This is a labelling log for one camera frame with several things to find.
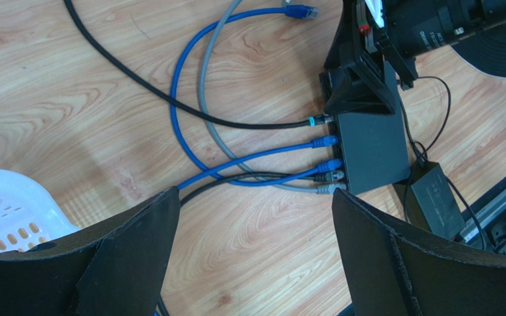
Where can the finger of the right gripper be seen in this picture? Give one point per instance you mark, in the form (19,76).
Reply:
(359,84)
(343,34)

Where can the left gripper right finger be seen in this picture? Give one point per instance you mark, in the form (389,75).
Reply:
(395,268)

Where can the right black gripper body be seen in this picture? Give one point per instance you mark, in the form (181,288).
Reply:
(403,30)

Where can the black cable teal plug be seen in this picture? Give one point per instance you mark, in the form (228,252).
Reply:
(293,11)

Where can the black network switch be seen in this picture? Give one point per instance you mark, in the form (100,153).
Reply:
(373,147)

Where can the black round cap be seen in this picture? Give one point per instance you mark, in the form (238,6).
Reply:
(485,51)

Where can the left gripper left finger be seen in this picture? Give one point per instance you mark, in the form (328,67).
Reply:
(114,267)

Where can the black power adapter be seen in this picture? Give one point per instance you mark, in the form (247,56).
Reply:
(428,201)

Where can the white plastic basket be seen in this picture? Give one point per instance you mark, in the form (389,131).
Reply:
(29,216)

